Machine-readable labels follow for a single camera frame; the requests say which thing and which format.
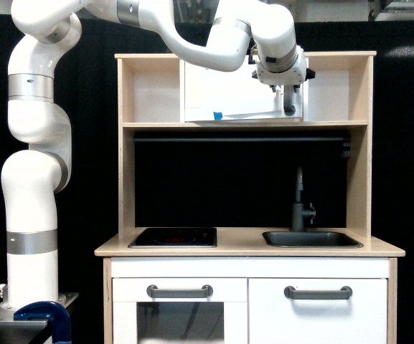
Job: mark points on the grey hanging rail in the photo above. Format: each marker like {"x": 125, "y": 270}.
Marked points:
{"x": 198, "y": 140}

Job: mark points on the black toy stove top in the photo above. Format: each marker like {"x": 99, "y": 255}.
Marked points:
{"x": 176, "y": 237}

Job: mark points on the blue C-clamp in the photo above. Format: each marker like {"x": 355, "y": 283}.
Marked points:
{"x": 54, "y": 312}

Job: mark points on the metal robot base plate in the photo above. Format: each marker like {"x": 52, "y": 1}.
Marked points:
{"x": 67, "y": 300}

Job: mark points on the white oven door with window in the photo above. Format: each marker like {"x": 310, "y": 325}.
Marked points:
{"x": 221, "y": 318}

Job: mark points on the blue tape piece bottom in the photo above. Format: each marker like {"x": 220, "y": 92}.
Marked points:
{"x": 217, "y": 115}

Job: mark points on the white cabinet door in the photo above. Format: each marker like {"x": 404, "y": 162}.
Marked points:
{"x": 273, "y": 318}

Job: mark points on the black support table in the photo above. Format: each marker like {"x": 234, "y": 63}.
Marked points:
{"x": 25, "y": 332}

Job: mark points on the wooden toy kitchen frame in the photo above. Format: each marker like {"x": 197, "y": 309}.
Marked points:
{"x": 151, "y": 98}

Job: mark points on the grey cabinet door handle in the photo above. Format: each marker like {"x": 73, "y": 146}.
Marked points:
{"x": 344, "y": 293}

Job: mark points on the grey microwave door handle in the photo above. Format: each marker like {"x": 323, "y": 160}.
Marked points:
{"x": 287, "y": 106}

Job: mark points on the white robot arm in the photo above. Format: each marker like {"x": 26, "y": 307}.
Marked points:
{"x": 30, "y": 178}

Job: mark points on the grey toy sink basin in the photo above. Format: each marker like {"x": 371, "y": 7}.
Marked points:
{"x": 327, "y": 239}

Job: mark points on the grey toy faucet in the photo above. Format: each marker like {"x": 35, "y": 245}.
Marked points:
{"x": 299, "y": 213}

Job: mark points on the grey oven door handle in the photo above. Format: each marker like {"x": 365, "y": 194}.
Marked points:
{"x": 204, "y": 292}

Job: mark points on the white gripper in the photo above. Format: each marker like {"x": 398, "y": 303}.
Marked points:
{"x": 290, "y": 70}

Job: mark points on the white microwave door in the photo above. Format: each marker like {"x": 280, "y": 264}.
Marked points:
{"x": 235, "y": 94}

